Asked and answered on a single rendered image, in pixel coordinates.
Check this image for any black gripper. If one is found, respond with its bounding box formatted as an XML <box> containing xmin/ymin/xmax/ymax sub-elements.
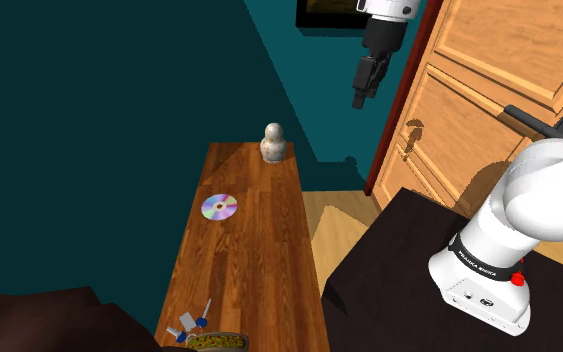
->
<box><xmin>350</xmin><ymin>16</ymin><xmax>409</xmax><ymax>111</ymax></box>

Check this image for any dark brown sofa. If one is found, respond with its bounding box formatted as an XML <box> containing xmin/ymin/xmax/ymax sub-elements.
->
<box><xmin>0</xmin><ymin>285</ymin><xmax>166</xmax><ymax>352</ymax></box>

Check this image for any brown wooden table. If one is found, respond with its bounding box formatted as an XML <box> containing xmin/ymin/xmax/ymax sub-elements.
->
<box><xmin>154</xmin><ymin>141</ymin><xmax>332</xmax><ymax>352</ymax></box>

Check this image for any dark robot stand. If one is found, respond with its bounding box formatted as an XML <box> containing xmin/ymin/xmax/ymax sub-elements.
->
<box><xmin>320</xmin><ymin>186</ymin><xmax>563</xmax><ymax>352</ymax></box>

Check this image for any light wooden door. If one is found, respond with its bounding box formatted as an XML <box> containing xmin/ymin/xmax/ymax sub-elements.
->
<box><xmin>363</xmin><ymin>0</ymin><xmax>563</xmax><ymax>221</ymax></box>

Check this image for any green patterned bowl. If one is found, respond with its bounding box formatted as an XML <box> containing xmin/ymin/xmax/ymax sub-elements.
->
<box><xmin>185</xmin><ymin>331</ymin><xmax>250</xmax><ymax>352</ymax></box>

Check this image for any white nesting doll figure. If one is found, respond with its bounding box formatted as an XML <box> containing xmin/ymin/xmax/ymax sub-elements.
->
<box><xmin>259</xmin><ymin>122</ymin><xmax>289</xmax><ymax>165</ymax></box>

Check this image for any black framed wall picture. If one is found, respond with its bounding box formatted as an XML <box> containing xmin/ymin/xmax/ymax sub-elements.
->
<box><xmin>294</xmin><ymin>0</ymin><xmax>376</xmax><ymax>30</ymax></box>

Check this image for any iridescent compact disc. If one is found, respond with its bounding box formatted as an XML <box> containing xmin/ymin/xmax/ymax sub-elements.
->
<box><xmin>200</xmin><ymin>193</ymin><xmax>239</xmax><ymax>222</ymax></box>

